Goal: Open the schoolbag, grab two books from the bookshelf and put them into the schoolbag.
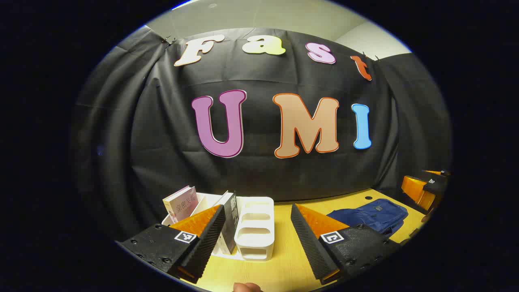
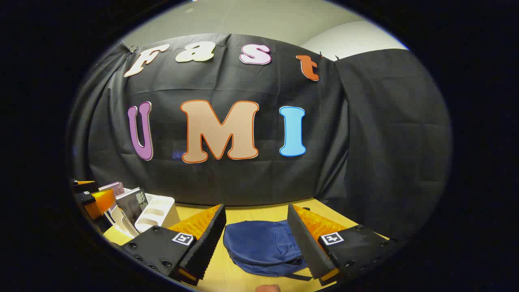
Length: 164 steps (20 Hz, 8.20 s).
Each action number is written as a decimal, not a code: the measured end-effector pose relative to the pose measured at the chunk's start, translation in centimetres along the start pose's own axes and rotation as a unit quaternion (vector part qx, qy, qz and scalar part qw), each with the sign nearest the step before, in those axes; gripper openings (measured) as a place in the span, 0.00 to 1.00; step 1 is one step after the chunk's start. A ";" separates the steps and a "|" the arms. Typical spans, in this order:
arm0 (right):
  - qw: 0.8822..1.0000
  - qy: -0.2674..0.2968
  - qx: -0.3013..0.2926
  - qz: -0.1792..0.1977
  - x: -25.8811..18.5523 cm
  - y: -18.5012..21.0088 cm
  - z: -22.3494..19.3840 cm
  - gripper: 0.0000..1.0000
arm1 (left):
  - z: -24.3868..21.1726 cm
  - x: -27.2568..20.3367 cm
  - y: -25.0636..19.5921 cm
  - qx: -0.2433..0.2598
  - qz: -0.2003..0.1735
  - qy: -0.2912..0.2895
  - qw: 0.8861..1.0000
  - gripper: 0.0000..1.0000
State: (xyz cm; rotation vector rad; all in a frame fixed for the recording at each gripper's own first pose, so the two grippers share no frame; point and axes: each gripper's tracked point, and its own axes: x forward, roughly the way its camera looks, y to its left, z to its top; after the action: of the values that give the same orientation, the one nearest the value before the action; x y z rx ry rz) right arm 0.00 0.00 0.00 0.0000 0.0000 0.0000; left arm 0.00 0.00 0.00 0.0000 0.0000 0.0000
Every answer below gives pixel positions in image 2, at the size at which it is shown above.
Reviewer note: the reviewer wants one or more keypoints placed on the blue schoolbag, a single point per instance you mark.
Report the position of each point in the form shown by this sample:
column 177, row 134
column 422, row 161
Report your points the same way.
column 259, row 247

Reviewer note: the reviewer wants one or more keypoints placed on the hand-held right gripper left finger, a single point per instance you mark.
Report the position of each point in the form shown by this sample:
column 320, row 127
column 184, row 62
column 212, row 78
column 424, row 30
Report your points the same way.
column 211, row 239

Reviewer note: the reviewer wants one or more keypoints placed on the white bookshelf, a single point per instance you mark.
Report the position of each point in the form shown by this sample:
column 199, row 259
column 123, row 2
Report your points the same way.
column 160, row 215

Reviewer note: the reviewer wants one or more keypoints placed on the black backdrop cloth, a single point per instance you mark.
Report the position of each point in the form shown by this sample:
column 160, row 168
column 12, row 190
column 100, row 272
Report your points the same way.
column 365, row 142

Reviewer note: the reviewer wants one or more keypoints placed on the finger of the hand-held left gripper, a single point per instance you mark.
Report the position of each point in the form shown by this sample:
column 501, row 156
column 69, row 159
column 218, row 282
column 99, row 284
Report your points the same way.
column 99, row 200
column 85, row 186

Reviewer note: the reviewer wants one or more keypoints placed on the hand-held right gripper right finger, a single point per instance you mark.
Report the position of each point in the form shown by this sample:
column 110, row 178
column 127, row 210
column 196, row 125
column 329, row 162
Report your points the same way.
column 306, row 247

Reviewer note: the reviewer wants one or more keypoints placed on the pink cover book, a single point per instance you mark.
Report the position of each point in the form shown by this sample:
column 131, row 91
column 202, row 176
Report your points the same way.
column 115, row 188

